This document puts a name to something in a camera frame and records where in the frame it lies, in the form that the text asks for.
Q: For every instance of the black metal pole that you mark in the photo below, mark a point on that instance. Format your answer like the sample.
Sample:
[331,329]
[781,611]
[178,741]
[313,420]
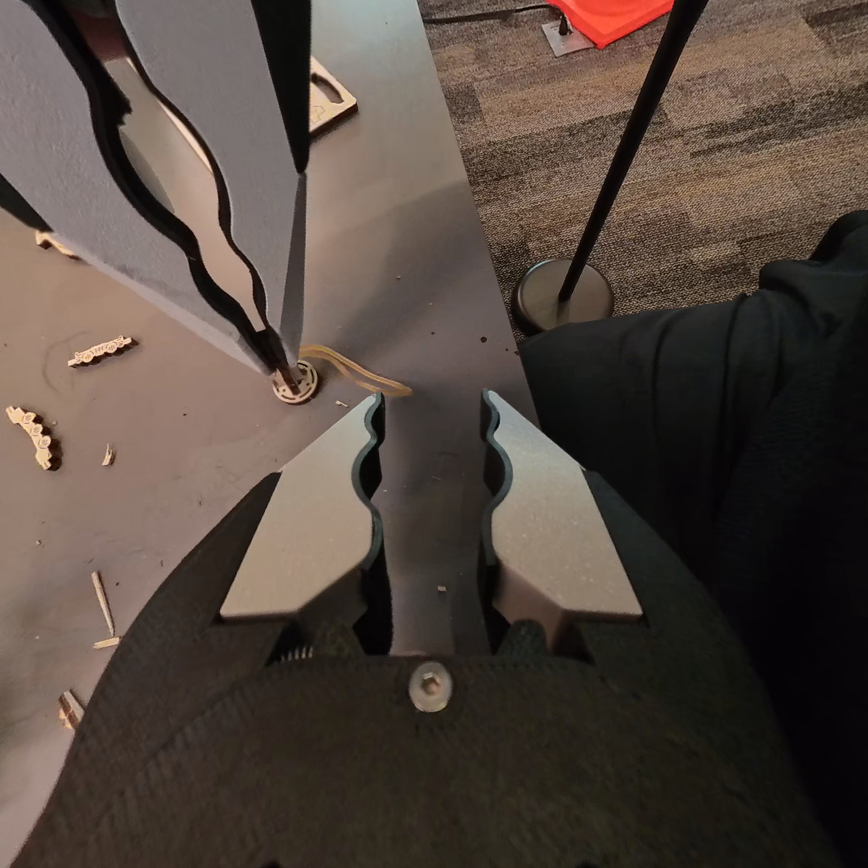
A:
[563,295]

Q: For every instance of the round wooden wheel disc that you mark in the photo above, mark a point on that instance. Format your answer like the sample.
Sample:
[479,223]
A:
[306,390]

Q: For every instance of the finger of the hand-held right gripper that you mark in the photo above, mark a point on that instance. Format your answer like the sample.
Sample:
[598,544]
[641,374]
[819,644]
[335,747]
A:
[203,81]
[54,135]

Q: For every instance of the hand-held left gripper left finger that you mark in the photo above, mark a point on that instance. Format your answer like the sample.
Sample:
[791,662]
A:
[305,542]

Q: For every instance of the dark wooden shaft strip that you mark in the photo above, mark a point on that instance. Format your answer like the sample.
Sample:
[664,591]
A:
[69,710]

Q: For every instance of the metal floor socket plate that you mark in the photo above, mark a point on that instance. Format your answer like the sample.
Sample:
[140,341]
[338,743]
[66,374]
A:
[566,37]

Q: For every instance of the engraved wooden part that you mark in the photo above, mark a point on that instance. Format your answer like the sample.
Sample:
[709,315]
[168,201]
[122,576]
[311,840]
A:
[102,351]

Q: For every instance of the long notched wooden part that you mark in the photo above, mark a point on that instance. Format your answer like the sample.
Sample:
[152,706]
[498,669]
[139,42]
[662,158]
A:
[34,437]

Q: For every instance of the wooden sheet piece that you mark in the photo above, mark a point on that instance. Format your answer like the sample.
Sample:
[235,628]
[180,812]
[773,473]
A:
[332,102]

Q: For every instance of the short wooden sliver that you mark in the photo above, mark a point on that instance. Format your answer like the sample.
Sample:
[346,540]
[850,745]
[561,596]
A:
[106,643]

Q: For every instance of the tan rubber band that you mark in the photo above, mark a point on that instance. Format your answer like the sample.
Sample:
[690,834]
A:
[359,374]

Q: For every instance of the orange cone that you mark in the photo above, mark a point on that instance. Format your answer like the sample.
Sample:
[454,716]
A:
[610,17]

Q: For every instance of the long wooden sliver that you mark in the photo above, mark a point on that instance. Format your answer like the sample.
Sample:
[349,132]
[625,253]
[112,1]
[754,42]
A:
[103,603]

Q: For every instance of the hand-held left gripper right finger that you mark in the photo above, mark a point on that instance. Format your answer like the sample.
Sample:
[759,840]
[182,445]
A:
[556,542]

